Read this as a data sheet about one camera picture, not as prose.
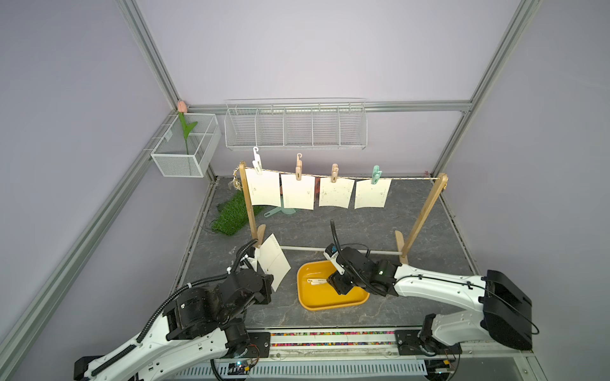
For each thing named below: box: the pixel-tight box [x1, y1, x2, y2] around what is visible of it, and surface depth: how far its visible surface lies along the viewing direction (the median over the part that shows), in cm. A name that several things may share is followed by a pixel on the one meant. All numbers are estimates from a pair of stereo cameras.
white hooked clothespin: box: [251, 146, 263, 176], surface depth 62 cm
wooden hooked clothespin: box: [295, 152, 303, 181], surface depth 62 cm
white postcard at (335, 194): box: [318, 177, 356, 209], surface depth 68 cm
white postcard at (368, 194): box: [354, 178, 393, 210], surface depth 68 cm
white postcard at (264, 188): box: [244, 169, 282, 208], surface depth 68 cm
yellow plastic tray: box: [296, 260, 371, 311], surface depth 84 cm
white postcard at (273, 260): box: [258, 233, 292, 293], surface depth 72 cm
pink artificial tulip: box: [177, 100, 198, 155], surface depth 92 cm
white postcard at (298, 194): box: [280, 173, 316, 211], surface depth 68 cm
